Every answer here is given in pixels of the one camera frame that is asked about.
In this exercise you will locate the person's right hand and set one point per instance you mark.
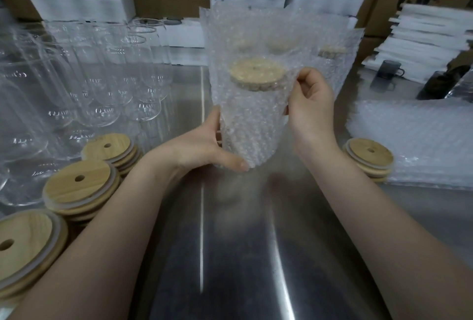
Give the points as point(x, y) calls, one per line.
point(314, 109)

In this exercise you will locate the person's left hand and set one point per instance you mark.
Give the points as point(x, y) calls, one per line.
point(196, 150)

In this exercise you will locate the person's right thumb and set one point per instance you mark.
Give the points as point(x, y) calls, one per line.
point(295, 92)

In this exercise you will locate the person's left thumb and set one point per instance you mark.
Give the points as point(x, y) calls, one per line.
point(231, 161)

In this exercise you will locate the clear bubble wrap bag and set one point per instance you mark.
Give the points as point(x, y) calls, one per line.
point(251, 120)

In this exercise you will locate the person's right forearm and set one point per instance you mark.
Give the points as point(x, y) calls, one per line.
point(373, 227)

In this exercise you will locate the person's left forearm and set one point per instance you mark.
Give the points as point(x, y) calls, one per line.
point(111, 235)

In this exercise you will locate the lidded glass cup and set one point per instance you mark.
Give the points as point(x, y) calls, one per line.
point(255, 127)

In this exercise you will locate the round bamboo lid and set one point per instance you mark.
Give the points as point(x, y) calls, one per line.
point(257, 72)

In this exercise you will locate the bubble wrapped glass cup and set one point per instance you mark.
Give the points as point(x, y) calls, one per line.
point(342, 61)

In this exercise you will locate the grey glass mug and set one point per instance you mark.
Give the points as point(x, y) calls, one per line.
point(384, 74)

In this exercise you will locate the stack of bamboo lids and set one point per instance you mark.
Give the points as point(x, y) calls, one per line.
point(369, 155)
point(109, 150)
point(79, 188)
point(26, 249)

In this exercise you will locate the pile of bubble wrap bags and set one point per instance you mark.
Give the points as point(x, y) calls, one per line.
point(417, 135)

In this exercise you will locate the stack of flat white cartons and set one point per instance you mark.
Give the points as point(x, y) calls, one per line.
point(425, 39)

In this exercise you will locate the dark glass mug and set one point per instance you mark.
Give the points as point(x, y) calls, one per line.
point(439, 85)

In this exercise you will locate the group of clear drinking glasses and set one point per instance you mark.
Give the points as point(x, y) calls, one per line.
point(66, 87)

